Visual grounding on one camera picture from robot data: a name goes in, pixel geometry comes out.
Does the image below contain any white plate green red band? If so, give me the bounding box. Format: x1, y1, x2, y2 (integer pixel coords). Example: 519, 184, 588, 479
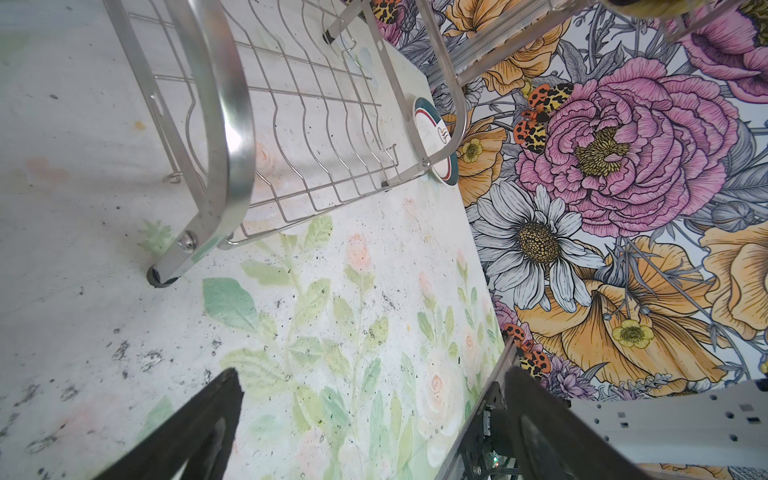
413, 97, 459, 187

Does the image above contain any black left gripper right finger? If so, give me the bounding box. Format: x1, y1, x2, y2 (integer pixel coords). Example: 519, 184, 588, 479
505, 367, 648, 479

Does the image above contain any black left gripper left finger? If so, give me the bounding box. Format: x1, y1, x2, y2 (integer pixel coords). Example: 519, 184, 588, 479
97, 368, 244, 479

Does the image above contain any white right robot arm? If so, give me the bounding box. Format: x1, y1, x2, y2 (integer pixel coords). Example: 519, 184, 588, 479
570, 379, 767, 470

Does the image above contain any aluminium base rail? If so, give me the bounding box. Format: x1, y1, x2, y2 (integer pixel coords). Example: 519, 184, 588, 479
436, 343, 520, 479

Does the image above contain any chrome two-tier dish rack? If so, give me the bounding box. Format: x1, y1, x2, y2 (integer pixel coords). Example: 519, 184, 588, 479
101, 0, 745, 289

